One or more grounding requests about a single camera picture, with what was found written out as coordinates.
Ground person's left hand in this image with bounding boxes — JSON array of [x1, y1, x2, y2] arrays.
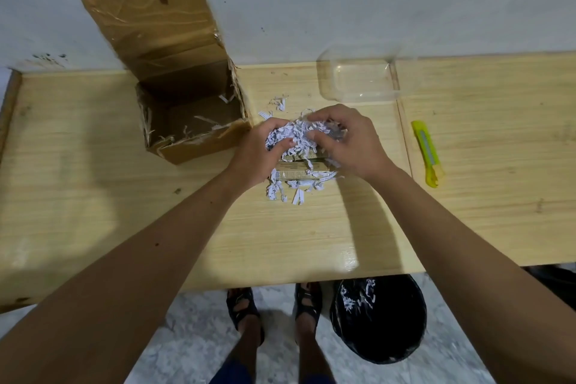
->
[[225, 118, 297, 194]]

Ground person's right hand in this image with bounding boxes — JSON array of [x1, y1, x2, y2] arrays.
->
[[305, 104, 397, 185]]

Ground pile of white shredded paper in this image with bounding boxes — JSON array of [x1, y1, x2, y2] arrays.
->
[[264, 115, 348, 205]]

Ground person's right forearm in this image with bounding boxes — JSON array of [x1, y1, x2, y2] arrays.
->
[[367, 163, 576, 384]]

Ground person's left forearm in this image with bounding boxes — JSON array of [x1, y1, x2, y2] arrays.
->
[[0, 165, 267, 384]]

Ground small tan cardboard box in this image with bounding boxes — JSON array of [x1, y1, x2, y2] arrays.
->
[[274, 152, 331, 183]]

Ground loose white paper strips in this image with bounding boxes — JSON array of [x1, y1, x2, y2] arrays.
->
[[258, 95, 290, 121]]

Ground clear plastic container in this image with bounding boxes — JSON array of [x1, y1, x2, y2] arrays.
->
[[317, 47, 402, 103]]

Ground yellow utility knife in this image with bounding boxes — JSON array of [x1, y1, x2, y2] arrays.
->
[[411, 120, 444, 188]]

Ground torn open brown cardboard box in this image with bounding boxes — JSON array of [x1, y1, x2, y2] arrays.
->
[[80, 0, 253, 166]]

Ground black sandal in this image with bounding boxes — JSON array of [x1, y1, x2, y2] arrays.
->
[[294, 282, 324, 345], [226, 287, 266, 347]]

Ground shredded paper scraps in bin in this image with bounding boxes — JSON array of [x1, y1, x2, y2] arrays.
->
[[339, 279, 377, 313]]

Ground black trash bin with liner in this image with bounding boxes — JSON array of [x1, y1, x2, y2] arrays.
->
[[330, 274, 428, 365]]

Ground person's left leg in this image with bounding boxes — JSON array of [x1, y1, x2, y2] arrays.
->
[[211, 296, 266, 384]]

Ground person's leg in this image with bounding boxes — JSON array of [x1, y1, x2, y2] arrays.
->
[[295, 291, 336, 384], [211, 296, 266, 384]]

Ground person's right leg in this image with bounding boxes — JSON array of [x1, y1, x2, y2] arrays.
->
[[295, 291, 336, 384]]

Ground blue shorts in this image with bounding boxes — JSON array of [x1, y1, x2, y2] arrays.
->
[[208, 359, 337, 384]]

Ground dark object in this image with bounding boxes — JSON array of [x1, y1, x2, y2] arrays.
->
[[524, 263, 576, 310]]

